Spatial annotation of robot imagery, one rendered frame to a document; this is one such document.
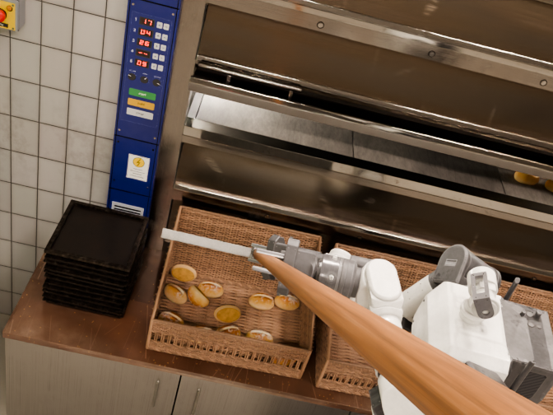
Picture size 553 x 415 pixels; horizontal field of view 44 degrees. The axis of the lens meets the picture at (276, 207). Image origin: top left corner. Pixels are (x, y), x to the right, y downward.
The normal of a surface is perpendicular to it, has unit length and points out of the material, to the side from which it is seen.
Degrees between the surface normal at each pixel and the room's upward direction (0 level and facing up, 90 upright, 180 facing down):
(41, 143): 90
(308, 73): 70
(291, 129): 0
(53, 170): 90
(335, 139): 0
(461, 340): 1
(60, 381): 90
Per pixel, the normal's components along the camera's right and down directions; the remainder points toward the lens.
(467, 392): -0.58, -0.81
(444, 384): -0.77, -0.63
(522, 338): 0.22, -0.77
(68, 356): -0.07, 0.61
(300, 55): 0.00, 0.31
